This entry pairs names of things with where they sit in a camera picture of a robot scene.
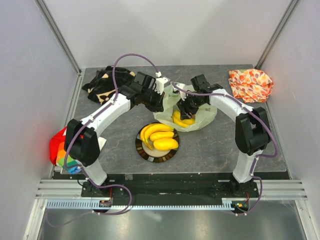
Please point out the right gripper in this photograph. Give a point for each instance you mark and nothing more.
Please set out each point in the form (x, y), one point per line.
(184, 108)

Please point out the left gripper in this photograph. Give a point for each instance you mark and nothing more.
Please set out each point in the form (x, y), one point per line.
(158, 105)

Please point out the yellow fake banana bunch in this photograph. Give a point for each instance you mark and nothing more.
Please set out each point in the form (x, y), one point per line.
(153, 128)
(176, 118)

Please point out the wrinkled yellow fake fruit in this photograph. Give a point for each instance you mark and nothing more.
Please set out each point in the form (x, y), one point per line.
(161, 134)

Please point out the smooth yellow fake mango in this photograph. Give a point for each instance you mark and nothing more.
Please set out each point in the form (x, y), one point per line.
(165, 144)

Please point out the black rimmed ceramic plate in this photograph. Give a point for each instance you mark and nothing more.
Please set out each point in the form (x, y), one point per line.
(154, 155)

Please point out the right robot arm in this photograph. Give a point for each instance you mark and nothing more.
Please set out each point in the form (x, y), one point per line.
(251, 124)

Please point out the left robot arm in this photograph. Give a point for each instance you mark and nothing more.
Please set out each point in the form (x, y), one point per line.
(81, 141)

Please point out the black floral patterned cloth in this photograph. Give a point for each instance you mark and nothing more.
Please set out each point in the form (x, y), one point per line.
(101, 88)

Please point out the orange floral cloth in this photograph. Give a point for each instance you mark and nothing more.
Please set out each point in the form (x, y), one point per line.
(250, 85)

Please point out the rainbow striped cloth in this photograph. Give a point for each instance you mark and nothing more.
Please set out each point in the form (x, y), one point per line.
(57, 155)

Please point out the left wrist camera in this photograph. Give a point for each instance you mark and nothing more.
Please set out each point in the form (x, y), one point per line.
(160, 82)

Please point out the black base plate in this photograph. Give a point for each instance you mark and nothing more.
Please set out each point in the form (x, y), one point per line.
(216, 185)

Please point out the grey slotted cable duct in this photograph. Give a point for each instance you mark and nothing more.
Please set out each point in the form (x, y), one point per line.
(99, 204)

